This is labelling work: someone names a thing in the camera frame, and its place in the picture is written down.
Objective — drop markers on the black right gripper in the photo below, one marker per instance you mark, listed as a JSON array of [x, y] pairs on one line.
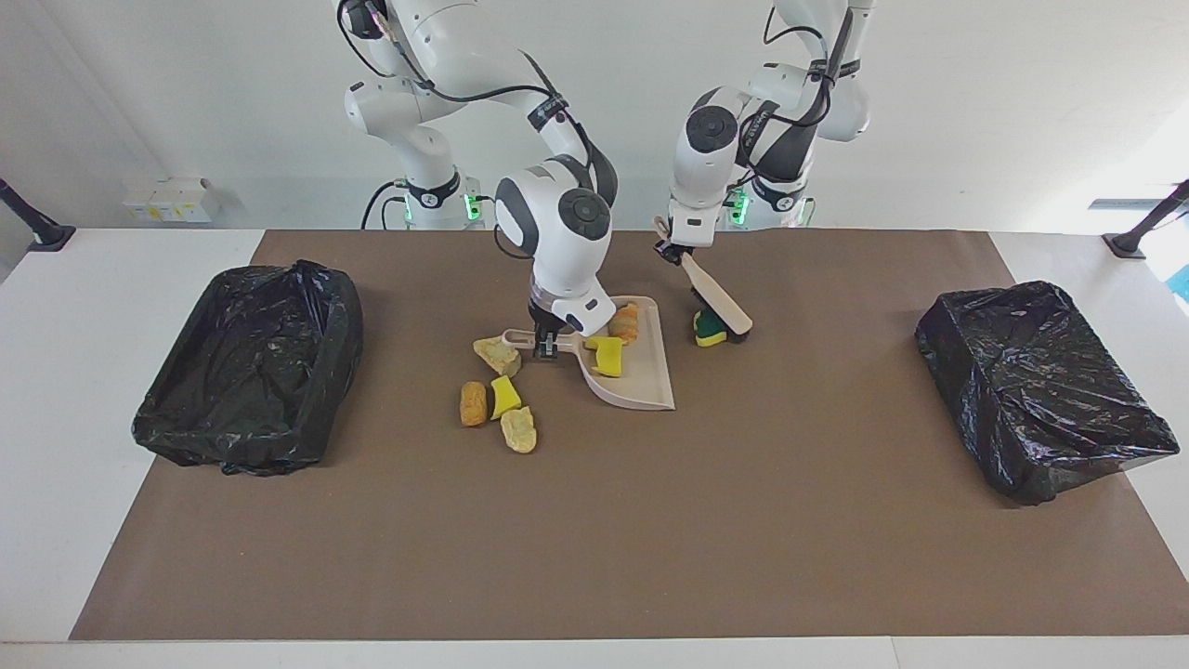
[[548, 322]]

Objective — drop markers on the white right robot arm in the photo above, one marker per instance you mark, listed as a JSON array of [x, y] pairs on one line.
[[557, 251]]

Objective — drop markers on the black camera stand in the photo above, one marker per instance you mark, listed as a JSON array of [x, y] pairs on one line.
[[51, 237], [1129, 244]]

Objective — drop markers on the orange and cream sponge scrap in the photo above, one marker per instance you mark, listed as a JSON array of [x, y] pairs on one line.
[[625, 325]]

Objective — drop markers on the beige hand brush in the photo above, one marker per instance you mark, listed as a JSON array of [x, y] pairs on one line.
[[715, 293]]

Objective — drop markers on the blue object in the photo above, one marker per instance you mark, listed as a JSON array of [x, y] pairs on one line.
[[1182, 283]]

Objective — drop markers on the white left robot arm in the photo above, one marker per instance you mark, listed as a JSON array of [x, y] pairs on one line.
[[706, 167]]

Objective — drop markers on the grey wall strip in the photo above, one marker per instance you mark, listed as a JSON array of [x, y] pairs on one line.
[[1124, 203]]

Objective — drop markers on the beige plastic dustpan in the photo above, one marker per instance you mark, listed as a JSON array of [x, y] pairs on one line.
[[646, 376]]

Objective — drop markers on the notched yellow sponge piece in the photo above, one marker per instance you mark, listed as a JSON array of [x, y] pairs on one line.
[[608, 358]]

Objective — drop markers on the bin with black bag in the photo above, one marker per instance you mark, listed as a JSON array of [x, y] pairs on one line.
[[1040, 390], [241, 372]]

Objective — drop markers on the brown sponge chunk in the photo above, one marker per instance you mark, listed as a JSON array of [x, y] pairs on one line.
[[474, 404]]

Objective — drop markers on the brown table mat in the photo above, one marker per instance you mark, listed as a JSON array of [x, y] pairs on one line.
[[836, 557]]

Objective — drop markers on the green and yellow sponge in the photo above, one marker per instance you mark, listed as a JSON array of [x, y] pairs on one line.
[[708, 333]]

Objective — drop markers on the pale yellow-green sponge chunk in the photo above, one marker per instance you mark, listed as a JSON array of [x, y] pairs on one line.
[[497, 357]]

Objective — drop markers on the pale yellow sponge lump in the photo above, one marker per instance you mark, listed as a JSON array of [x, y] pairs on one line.
[[517, 432]]

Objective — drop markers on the small bright yellow sponge piece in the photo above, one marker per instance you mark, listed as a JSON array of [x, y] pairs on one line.
[[504, 398]]

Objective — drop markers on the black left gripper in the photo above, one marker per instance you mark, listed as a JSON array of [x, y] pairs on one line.
[[681, 251]]

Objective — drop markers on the white wall socket box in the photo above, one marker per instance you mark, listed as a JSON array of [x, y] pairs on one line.
[[167, 203]]

